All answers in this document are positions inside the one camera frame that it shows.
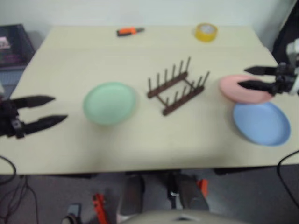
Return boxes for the beige rounded robot torso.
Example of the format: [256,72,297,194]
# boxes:
[118,209,247,224]

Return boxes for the brown wooden dish rack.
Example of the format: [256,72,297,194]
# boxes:
[146,56,211,117]

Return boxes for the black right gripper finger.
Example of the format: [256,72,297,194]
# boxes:
[243,66,279,77]
[237,80,274,94]

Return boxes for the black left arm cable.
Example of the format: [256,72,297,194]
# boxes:
[0,154,17,181]

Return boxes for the black table frame bar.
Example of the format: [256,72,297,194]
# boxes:
[124,169,182,176]
[54,173,98,180]
[213,166,281,176]

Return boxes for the small grey box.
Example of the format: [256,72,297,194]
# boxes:
[61,203,83,224]

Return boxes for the black upright panel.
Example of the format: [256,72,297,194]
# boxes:
[272,0,299,66]

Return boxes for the thin black floor cable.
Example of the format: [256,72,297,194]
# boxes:
[0,175,39,224]

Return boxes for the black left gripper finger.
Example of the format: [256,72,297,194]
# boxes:
[14,95,56,110]
[23,114,69,136]

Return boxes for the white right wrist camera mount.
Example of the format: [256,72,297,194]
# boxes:
[286,38,299,96]

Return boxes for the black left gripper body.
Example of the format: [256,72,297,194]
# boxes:
[0,98,25,140]

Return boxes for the pink plastic plate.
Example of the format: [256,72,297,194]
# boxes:
[218,74,274,104]

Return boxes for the open laptop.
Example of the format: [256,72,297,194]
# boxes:
[0,23,37,94]

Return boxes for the orange black pliers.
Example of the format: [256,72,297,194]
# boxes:
[116,27,146,38]

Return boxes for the blue plastic plate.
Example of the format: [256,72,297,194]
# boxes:
[232,101,292,147]

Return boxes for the yellow tape roll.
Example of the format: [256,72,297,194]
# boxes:
[194,22,219,43]

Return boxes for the orange black clamp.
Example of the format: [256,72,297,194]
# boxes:
[92,193,109,224]
[197,179,209,199]

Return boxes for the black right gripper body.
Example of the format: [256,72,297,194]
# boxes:
[271,62,296,96]

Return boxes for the green plastic plate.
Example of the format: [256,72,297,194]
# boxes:
[82,82,137,127]

